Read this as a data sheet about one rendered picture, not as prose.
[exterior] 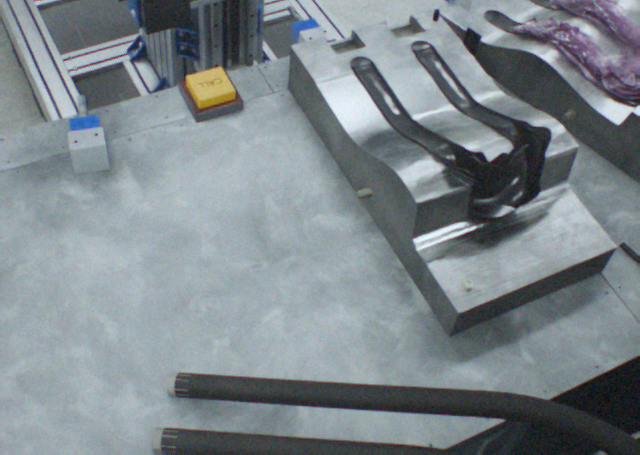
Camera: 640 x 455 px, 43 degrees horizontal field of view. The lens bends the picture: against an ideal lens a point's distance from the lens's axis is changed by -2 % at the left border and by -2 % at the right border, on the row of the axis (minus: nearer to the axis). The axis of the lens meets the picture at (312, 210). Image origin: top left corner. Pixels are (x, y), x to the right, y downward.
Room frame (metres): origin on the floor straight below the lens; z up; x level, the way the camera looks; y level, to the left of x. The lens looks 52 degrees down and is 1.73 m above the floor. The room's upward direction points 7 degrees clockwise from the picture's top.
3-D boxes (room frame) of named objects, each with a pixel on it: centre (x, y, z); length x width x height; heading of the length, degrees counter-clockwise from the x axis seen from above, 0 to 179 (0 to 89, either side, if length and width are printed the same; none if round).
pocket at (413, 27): (1.06, -0.11, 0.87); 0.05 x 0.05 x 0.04; 31
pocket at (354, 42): (1.01, -0.02, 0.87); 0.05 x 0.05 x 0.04; 31
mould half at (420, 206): (0.84, -0.18, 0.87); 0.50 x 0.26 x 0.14; 31
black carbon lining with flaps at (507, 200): (0.85, -0.18, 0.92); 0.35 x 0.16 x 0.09; 31
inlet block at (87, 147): (0.82, 0.35, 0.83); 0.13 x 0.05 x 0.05; 21
